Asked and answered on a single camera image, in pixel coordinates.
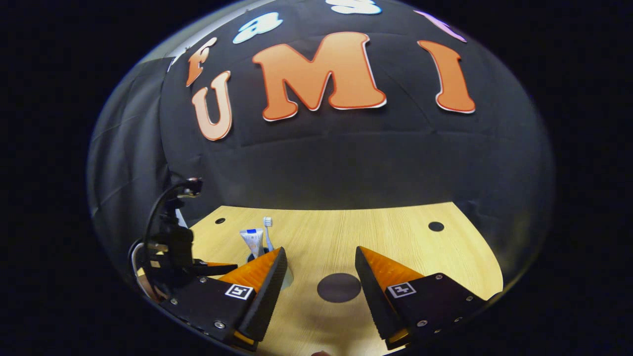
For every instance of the wooden desktop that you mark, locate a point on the wooden desktop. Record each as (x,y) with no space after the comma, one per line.
(326,232)

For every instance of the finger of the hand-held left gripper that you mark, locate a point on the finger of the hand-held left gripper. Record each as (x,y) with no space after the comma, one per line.
(212,269)

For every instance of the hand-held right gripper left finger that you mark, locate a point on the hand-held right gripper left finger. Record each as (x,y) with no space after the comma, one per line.
(267,291)

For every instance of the white toothbrush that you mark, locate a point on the white toothbrush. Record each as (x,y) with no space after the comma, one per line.
(268,232)

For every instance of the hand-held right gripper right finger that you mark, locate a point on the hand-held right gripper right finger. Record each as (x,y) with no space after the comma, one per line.
(376,296)

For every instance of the dark brown round coaster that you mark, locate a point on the dark brown round coaster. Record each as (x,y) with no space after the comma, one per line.
(339,288)

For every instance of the white toothpaste tube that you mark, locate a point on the white toothpaste tube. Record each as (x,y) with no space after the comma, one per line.
(253,242)

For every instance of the black backdrop cloth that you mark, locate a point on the black backdrop cloth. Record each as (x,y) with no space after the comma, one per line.
(346,163)

